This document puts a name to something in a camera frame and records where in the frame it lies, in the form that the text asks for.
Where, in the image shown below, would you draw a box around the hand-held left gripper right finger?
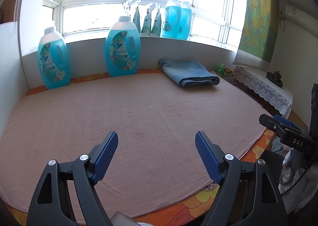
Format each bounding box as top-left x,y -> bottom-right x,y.
195,130 -> 289,226

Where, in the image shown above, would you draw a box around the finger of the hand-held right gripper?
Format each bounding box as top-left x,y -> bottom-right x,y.
259,114 -> 285,139
273,115 -> 303,132

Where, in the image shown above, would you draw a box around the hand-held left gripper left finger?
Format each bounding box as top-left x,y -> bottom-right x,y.
26,130 -> 119,226

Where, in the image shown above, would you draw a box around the blue denim pants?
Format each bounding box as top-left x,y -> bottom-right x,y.
158,58 -> 220,88

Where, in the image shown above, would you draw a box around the white lace side table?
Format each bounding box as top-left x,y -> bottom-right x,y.
234,65 -> 295,117

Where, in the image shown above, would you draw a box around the dark tea tray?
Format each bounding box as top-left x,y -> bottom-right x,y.
266,70 -> 284,88

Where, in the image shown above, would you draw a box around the white cloth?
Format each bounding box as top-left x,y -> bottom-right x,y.
271,139 -> 318,214

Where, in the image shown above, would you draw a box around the orange floral tablecloth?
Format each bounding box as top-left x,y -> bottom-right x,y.
0,67 -> 276,226

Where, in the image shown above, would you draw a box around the beige towel mat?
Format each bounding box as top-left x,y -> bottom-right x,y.
0,71 -> 267,218

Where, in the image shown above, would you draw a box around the blue detergent bottle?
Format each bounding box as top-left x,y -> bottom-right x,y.
104,16 -> 142,77
161,0 -> 182,38
177,1 -> 193,40
37,27 -> 71,90

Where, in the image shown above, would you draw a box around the white air conditioner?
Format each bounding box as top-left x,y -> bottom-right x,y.
283,4 -> 318,21

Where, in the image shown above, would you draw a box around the white cabinet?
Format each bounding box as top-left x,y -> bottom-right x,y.
0,21 -> 26,139

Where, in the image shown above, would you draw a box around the black cable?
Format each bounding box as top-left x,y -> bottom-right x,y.
281,152 -> 314,197

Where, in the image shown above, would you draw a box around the landscape wall poster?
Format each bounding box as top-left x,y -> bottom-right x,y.
232,0 -> 280,69

